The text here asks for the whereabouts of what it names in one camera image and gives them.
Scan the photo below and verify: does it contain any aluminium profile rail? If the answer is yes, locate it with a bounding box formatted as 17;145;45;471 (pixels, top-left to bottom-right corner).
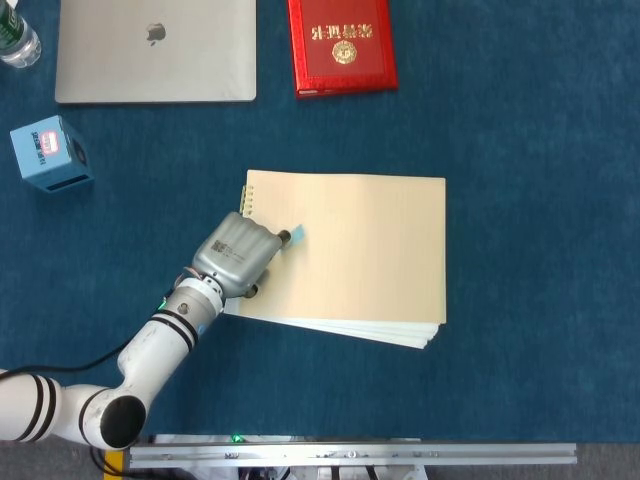
124;435;579;470

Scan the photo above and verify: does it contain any red certificate folder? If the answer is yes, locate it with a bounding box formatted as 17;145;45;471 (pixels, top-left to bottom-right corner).
287;0;400;100

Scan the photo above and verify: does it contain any teal fabric table mat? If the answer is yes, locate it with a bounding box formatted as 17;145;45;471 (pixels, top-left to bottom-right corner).
0;0;640;447

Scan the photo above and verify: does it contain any light blue cardboard box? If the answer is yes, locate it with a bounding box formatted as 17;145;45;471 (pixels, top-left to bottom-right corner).
9;115;96;194

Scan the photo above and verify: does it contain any small light blue strip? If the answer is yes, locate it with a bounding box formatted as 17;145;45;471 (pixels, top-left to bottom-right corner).
282;223;308;251

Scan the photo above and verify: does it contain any cream paper stack notebook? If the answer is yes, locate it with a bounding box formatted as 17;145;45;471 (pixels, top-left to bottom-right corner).
222;169;448;351

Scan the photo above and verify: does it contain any clear plastic water bottle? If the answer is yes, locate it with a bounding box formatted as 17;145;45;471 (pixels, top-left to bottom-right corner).
0;0;43;70

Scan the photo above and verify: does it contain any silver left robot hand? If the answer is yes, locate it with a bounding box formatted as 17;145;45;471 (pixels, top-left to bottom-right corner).
191;211;294;301

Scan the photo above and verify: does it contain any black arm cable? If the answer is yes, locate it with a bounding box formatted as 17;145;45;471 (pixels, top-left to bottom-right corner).
0;347;124;377

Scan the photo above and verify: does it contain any grey closed laptop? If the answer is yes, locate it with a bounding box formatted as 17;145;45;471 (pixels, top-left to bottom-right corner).
54;0;258;105

